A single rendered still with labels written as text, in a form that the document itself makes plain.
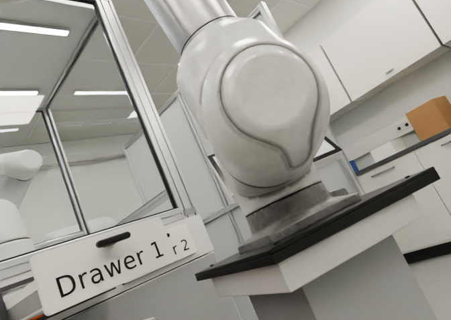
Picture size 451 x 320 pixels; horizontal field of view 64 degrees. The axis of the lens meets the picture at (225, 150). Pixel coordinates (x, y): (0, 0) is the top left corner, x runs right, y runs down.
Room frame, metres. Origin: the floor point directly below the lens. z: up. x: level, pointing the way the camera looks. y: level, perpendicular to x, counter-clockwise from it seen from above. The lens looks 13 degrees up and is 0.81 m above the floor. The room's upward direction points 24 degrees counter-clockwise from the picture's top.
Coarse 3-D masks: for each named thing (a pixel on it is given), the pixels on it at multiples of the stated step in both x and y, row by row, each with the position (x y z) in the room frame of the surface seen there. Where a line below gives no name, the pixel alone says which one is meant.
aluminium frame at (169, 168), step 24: (96, 0) 1.33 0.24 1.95; (120, 24) 1.39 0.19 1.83; (120, 48) 1.35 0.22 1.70; (144, 96) 1.37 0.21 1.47; (144, 120) 1.33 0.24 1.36; (168, 144) 1.38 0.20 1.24; (168, 168) 1.35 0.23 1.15; (168, 192) 1.34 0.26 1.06; (168, 216) 1.29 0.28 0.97; (72, 240) 1.03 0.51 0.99; (0, 264) 0.89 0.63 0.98; (24, 264) 0.94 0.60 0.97
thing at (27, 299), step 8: (24, 288) 0.77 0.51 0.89; (32, 288) 0.73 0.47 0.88; (16, 296) 0.82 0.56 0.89; (24, 296) 0.78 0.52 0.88; (32, 296) 0.74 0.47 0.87; (8, 304) 0.87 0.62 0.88; (16, 304) 0.82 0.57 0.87; (24, 304) 0.78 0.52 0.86; (32, 304) 0.74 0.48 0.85; (40, 304) 0.71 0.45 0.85; (8, 312) 0.88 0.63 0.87; (16, 312) 0.83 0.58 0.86; (24, 312) 0.79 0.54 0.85; (32, 312) 0.75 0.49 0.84; (40, 312) 0.76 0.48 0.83
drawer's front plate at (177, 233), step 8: (184, 224) 1.30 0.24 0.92; (168, 232) 1.25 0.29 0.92; (176, 232) 1.27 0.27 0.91; (184, 232) 1.29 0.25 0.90; (176, 240) 1.26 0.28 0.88; (192, 240) 1.31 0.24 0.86; (176, 248) 1.25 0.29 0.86; (184, 248) 1.28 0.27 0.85; (192, 248) 1.30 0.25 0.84; (176, 256) 1.24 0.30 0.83; (184, 256) 1.27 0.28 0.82
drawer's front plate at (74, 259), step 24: (96, 240) 0.74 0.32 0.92; (144, 240) 0.82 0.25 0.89; (168, 240) 0.86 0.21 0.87; (48, 264) 0.67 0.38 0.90; (72, 264) 0.70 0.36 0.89; (96, 264) 0.73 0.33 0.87; (120, 264) 0.76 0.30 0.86; (144, 264) 0.80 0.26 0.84; (48, 288) 0.66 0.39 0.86; (96, 288) 0.72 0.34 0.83; (48, 312) 0.65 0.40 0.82
